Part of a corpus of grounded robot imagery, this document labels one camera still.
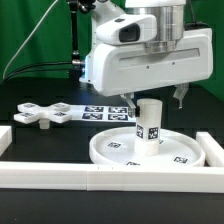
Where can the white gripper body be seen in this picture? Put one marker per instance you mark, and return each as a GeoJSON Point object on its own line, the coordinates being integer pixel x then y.
{"type": "Point", "coordinates": [132, 68]}

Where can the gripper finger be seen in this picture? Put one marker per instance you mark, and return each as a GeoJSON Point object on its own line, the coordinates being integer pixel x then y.
{"type": "Point", "coordinates": [133, 110]}
{"type": "Point", "coordinates": [180, 92]}

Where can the white round table top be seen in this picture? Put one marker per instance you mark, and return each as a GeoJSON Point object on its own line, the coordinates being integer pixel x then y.
{"type": "Point", "coordinates": [121, 146]}

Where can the white cross-shaped table base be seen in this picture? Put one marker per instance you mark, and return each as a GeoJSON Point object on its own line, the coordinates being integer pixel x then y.
{"type": "Point", "coordinates": [30, 112]}

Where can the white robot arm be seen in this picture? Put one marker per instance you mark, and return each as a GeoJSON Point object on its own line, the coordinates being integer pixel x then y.
{"type": "Point", "coordinates": [158, 24]}

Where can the white marker sheet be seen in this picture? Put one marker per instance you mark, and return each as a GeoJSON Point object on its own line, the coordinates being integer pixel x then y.
{"type": "Point", "coordinates": [101, 113]}

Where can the white right fence rail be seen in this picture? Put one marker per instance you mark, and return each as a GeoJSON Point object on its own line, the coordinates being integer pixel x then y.
{"type": "Point", "coordinates": [214, 152]}

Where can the white fence rail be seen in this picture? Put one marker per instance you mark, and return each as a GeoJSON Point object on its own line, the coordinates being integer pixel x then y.
{"type": "Point", "coordinates": [214, 152]}
{"type": "Point", "coordinates": [90, 177]}
{"type": "Point", "coordinates": [5, 138]}

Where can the black camera stand pole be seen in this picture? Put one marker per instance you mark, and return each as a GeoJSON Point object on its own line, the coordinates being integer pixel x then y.
{"type": "Point", "coordinates": [84, 6]}

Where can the white left fence rail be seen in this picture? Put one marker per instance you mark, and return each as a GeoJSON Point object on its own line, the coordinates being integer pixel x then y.
{"type": "Point", "coordinates": [5, 138]}

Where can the white front fence rail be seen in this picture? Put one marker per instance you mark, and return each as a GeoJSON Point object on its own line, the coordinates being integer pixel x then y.
{"type": "Point", "coordinates": [90, 177]}

